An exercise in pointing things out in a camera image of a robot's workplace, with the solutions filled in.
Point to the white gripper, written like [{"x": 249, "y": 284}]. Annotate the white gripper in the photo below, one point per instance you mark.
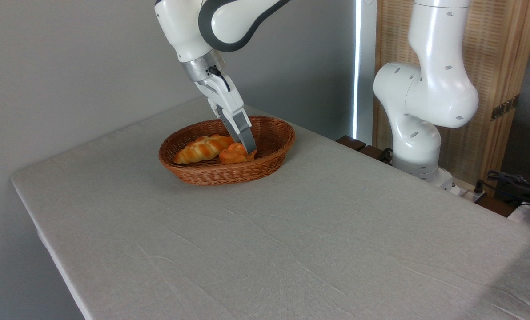
[{"x": 220, "y": 95}]

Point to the round muffin-shaped bread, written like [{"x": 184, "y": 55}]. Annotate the round muffin-shaped bread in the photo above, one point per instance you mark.
[{"x": 232, "y": 154}]

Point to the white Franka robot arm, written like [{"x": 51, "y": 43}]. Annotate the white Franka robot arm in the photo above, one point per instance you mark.
[{"x": 429, "y": 89}]

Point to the brown woven wicker basket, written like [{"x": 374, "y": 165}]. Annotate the brown woven wicker basket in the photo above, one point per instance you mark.
[{"x": 265, "y": 160}]

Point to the long braided bread loaf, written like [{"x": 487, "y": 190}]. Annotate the long braided bread loaf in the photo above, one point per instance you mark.
[{"x": 200, "y": 150}]

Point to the grey tablecloth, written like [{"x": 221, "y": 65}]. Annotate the grey tablecloth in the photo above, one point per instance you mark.
[{"x": 291, "y": 231}]

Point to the dark wooden table edge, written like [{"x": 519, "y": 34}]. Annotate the dark wooden table edge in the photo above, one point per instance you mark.
[{"x": 356, "y": 144}]

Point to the metal screen hinge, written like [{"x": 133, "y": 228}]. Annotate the metal screen hinge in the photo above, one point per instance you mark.
[{"x": 505, "y": 107}]

